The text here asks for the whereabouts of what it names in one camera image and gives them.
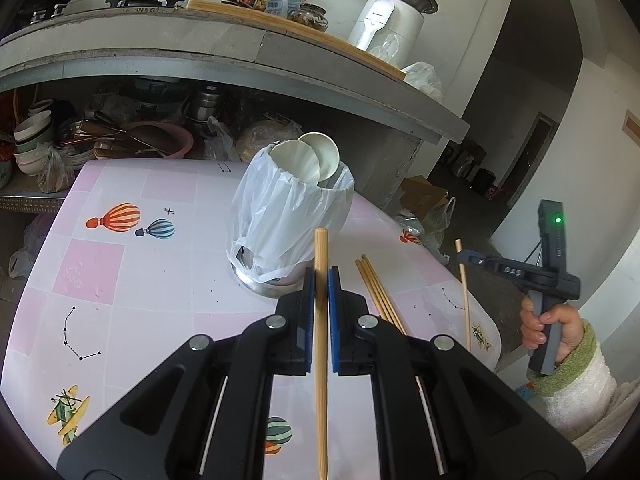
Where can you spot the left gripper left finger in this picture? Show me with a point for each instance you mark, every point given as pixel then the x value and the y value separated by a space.
pixel 202 413

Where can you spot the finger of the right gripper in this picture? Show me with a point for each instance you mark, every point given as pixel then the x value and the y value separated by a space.
pixel 469 257

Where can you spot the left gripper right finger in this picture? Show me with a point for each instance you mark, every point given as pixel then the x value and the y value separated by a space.
pixel 439 412

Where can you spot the right forearm fleece sleeve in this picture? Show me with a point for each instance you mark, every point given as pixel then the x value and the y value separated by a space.
pixel 583 401

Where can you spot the white kitchen appliance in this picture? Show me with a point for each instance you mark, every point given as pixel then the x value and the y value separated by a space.
pixel 388 29

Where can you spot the right hand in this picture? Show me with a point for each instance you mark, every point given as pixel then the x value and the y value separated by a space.
pixel 532 328

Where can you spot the floor plastic bags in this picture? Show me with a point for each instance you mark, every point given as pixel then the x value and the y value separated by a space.
pixel 429 232

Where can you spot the cardboard box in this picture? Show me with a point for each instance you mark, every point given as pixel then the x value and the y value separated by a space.
pixel 419 196

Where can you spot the pink tablecloth table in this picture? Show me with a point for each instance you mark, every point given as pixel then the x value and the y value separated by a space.
pixel 101 308

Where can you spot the white plastic bag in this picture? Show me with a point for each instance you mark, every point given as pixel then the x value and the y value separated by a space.
pixel 423 77

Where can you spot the white plastic bag liner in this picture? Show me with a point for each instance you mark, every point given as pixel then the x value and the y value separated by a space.
pixel 273 217

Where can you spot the yellow food bag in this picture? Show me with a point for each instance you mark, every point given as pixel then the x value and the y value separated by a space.
pixel 263 133

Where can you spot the wooden cutting board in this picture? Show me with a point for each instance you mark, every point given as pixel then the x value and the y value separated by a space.
pixel 295 30

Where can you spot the stack of bowls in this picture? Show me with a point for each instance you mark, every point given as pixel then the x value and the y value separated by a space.
pixel 32 136

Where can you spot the gas stove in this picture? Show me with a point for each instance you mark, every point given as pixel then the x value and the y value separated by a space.
pixel 145 3

